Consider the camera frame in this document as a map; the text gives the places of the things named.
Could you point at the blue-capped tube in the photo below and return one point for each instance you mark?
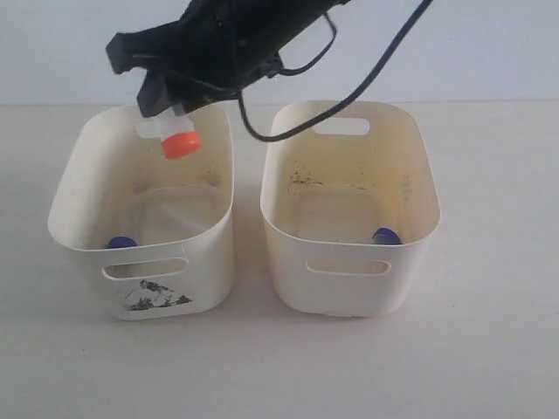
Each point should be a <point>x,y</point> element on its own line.
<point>120,242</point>
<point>386,236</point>

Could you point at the orange-capped tube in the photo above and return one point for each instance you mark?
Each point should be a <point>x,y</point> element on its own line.
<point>179,135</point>
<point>172,220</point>

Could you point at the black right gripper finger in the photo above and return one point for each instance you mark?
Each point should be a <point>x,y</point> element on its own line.
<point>154,96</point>

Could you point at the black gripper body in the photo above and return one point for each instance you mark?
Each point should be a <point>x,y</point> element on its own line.
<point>210,51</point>

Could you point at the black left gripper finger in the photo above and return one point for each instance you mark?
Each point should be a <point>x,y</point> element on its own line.
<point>197,97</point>

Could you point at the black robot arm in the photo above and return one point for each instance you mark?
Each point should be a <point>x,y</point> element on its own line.
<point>281,21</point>

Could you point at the white plastic bin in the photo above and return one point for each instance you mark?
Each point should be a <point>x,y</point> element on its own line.
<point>322,198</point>
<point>112,173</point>

